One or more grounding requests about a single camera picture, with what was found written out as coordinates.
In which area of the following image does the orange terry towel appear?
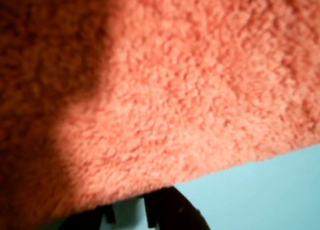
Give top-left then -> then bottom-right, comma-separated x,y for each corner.
0,0 -> 320,216

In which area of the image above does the grey table mat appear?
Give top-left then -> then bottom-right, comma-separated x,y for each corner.
99,143 -> 320,230

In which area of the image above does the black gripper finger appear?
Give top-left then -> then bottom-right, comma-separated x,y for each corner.
143,185 -> 211,230
61,204 -> 118,230

